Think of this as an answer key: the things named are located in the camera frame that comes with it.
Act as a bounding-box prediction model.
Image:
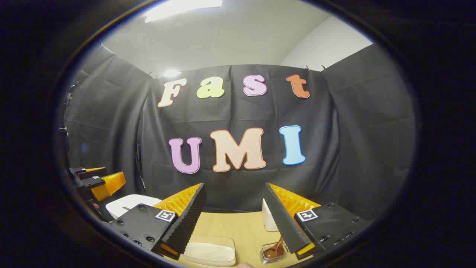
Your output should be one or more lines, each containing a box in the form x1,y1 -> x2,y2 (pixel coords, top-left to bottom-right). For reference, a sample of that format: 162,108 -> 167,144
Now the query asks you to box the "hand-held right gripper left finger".
110,182 -> 207,260

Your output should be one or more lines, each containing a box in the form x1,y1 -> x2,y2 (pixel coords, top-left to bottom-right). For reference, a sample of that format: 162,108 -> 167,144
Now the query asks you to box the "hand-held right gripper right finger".
263,182 -> 372,260

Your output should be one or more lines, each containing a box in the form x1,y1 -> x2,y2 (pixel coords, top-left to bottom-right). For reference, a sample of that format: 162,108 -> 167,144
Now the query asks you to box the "white rice cooker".
106,194 -> 163,220

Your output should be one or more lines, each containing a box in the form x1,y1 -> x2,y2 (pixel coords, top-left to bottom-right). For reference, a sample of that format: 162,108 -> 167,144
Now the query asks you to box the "brown wooden spoon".
264,237 -> 285,259

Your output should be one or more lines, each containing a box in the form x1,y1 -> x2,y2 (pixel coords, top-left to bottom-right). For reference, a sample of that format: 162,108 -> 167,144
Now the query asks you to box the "white rice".
185,242 -> 235,265

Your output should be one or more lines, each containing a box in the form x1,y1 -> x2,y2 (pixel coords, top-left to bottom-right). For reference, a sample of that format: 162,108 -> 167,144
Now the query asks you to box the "white toaster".
262,198 -> 280,232

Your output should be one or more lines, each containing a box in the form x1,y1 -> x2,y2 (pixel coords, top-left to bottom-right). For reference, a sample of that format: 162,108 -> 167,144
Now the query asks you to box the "clear plastic container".
181,234 -> 237,267

